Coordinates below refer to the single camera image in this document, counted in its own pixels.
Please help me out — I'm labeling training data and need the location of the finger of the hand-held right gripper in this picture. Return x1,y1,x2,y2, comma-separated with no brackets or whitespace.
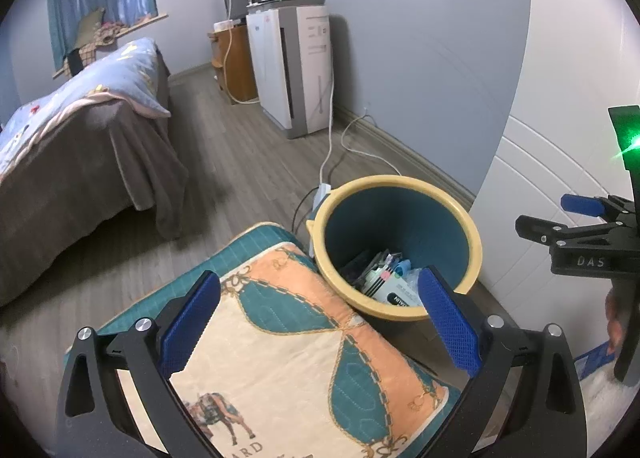
561,193,635,220
515,215,609,250

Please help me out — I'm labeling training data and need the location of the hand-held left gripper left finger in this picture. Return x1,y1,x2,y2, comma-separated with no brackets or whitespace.
55,269,223,458

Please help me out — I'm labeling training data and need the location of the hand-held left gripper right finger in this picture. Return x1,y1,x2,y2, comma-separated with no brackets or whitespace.
416,265,587,458

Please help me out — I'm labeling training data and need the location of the teal bin with yellow rim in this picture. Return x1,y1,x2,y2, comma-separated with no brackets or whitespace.
306,175,483,323

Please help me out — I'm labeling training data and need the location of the person's right hand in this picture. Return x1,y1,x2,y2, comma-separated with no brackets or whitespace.
604,288,626,355

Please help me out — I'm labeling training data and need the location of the white panelled door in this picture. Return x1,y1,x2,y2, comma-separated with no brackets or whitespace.
470,0,640,355

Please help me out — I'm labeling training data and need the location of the teal and orange patterned mat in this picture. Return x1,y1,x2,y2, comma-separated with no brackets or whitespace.
65,222,463,458

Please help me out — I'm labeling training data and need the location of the blue flat packet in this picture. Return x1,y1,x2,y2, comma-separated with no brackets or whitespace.
574,342,621,380

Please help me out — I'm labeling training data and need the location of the white fluffy cloth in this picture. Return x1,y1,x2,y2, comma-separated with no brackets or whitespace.
580,363,634,444

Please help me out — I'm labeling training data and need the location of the grey bedspread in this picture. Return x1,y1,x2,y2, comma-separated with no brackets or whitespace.
0,53,190,309

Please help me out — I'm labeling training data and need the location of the wooden bed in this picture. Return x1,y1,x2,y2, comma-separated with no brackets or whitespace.
0,37,190,309

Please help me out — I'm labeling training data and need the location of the white power strip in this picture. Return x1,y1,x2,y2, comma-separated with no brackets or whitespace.
312,183,334,212

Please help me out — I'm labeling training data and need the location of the blue floral quilt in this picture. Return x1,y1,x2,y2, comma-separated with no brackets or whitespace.
0,37,172,175

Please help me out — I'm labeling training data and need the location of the wooden cabinet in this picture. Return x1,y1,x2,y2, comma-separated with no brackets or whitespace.
209,23,261,104

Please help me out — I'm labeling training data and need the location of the white air purifier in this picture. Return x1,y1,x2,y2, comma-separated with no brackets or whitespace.
246,0,332,140

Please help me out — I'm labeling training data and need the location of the plaid pillow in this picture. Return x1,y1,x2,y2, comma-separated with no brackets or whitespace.
75,23,129,67

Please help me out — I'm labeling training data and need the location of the wooden windowsill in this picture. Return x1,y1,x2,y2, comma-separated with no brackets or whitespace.
52,13,169,79

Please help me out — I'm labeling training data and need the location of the green cushion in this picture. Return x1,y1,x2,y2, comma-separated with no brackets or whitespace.
75,7,107,47

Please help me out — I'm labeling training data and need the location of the white power strip cable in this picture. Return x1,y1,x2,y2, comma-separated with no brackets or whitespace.
320,83,402,189

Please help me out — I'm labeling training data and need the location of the white television cable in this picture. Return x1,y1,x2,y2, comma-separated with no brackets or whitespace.
222,0,262,105

